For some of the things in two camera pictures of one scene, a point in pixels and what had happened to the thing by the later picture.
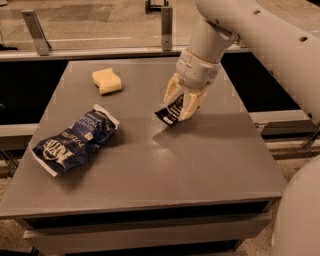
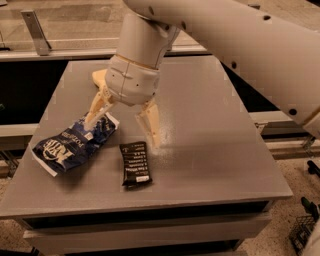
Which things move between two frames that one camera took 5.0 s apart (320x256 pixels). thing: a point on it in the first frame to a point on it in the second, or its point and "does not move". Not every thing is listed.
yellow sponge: (107, 81) does not move
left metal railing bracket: (36, 32) does not move
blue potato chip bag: (62, 148) does not move
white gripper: (196, 71) to (132, 81)
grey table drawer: (151, 233) does not move
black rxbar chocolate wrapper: (170, 114) to (136, 166)
